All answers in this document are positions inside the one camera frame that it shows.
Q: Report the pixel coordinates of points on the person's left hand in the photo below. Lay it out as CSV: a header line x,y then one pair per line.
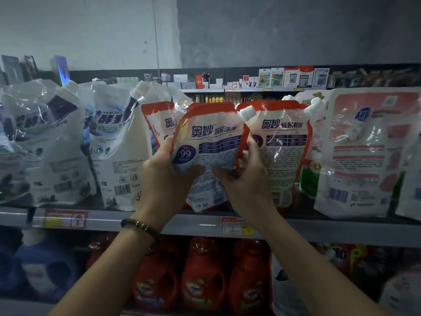
x,y
161,191

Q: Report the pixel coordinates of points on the person's right hand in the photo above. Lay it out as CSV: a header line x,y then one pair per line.
x,y
250,191

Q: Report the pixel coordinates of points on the rose green detergent pouches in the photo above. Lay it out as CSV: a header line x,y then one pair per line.
x,y
310,181

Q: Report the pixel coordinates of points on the grey metal shelf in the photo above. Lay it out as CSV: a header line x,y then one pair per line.
x,y
342,228

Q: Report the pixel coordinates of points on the white lavender detergent pouches group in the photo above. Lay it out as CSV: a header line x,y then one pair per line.
x,y
52,148

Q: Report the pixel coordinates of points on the person's left forearm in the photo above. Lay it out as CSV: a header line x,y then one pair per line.
x,y
105,279

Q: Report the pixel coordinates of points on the person's right forearm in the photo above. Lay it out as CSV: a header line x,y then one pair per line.
x,y
316,273

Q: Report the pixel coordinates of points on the row of red detergent bottles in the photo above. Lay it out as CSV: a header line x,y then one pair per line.
x,y
204,279

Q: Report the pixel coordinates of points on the dark background shelf unit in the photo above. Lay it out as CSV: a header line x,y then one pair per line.
x,y
131,74

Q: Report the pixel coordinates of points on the red-framed price tag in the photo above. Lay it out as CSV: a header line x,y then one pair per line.
x,y
66,218
237,227

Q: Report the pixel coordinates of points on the row of small bottles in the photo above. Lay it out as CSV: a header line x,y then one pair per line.
x,y
214,98

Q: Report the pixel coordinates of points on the row of small toiletry boxes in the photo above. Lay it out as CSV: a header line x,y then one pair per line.
x,y
289,77

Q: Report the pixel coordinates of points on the row of boxed goods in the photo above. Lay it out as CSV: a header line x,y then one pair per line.
x,y
12,67

